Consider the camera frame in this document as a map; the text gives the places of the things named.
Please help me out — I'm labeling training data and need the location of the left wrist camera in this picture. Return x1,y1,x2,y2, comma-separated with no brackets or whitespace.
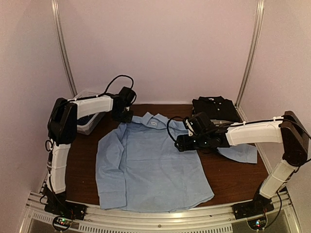
119,86,137,107

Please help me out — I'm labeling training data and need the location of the left black camera cable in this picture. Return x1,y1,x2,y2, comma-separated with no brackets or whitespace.
102,74,135,95

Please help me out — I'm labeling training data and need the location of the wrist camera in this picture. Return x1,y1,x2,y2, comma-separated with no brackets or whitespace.
119,86,137,107
185,112,213,136

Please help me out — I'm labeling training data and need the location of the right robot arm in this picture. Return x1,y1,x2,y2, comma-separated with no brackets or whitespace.
173,111,311,215

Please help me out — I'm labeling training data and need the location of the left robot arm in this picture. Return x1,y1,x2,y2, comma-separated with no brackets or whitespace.
44,87,137,216

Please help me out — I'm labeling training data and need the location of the left aluminium frame post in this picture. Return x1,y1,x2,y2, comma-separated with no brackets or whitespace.
51,0,78,96

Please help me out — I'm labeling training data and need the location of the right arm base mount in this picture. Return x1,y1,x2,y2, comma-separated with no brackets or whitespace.
232,200,274,231

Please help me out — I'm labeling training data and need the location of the right black camera cable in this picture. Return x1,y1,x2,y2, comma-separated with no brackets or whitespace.
166,115,190,144

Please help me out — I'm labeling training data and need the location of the right aluminium frame post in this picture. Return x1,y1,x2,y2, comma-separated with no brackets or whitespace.
235,0,264,109

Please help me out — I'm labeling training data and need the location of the black folded polo shirt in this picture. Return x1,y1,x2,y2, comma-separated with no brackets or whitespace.
192,96,241,122

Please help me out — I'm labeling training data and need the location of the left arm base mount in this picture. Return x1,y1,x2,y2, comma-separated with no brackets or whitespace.
44,201,87,232

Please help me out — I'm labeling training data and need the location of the dark blue folded shirt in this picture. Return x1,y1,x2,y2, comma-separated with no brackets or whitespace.
77,114,96,127

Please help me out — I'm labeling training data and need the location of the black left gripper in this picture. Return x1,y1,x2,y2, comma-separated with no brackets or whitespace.
111,107,134,124

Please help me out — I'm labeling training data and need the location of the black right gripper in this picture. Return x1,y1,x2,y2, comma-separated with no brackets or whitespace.
175,133,210,152

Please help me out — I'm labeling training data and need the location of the light blue long sleeve shirt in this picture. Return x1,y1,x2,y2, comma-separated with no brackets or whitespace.
95,111,258,212

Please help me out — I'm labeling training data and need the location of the white plastic mesh basket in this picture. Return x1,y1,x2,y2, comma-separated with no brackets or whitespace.
76,90,105,135

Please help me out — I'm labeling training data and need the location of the front aluminium rail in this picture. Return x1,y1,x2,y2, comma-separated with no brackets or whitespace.
18,192,301,233

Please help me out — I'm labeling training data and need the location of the grey patterned folded shirt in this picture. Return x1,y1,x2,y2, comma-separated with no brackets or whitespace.
203,111,241,124

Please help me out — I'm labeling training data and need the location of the black camera cable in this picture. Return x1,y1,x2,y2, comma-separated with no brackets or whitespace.
166,115,190,144
102,74,135,95

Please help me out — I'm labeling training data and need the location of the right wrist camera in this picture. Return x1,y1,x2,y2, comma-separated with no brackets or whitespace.
185,112,213,136

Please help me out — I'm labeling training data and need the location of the aluminium frame post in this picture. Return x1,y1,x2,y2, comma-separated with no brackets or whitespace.
51,0,78,96
235,0,264,109

